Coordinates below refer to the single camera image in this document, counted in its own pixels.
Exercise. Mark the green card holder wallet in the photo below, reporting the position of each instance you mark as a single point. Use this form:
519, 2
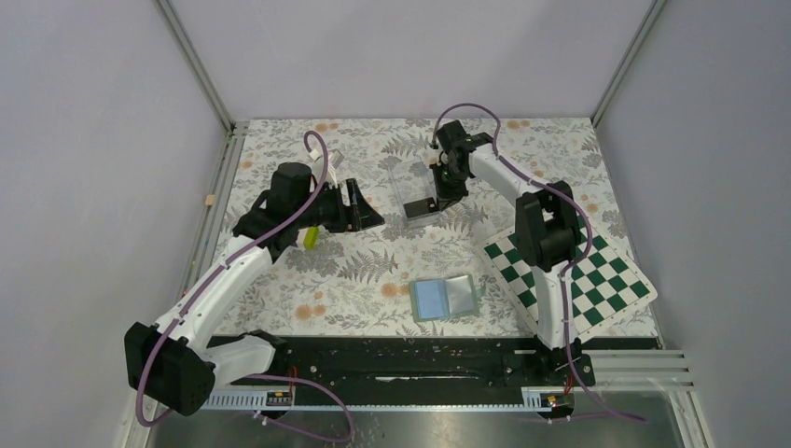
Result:
443, 298

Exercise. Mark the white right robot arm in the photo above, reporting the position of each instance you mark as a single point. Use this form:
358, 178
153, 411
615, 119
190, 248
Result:
546, 228

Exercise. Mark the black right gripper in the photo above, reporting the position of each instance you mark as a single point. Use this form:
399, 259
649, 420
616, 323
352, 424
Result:
445, 198

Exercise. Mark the green white checkerboard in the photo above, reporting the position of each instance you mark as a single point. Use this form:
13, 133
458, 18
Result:
610, 295

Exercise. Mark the clear card box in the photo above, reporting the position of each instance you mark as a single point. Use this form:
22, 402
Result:
411, 181

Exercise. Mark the aluminium frame rail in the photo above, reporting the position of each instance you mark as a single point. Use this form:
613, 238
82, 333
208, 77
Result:
170, 365

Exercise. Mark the dark credit card stack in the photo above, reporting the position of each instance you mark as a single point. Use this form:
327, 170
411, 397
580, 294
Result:
420, 208

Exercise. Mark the purple white green block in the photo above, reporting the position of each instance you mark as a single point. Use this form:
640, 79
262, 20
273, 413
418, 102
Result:
307, 238

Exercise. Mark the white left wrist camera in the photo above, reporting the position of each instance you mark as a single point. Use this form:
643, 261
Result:
334, 160

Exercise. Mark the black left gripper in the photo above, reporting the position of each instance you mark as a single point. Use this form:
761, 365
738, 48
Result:
358, 216

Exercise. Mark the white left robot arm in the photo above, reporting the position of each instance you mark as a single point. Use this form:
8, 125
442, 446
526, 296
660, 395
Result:
294, 201

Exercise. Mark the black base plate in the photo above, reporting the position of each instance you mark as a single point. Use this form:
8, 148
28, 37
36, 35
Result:
467, 372

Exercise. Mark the floral patterned table mat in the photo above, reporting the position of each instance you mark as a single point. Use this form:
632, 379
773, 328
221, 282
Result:
357, 284

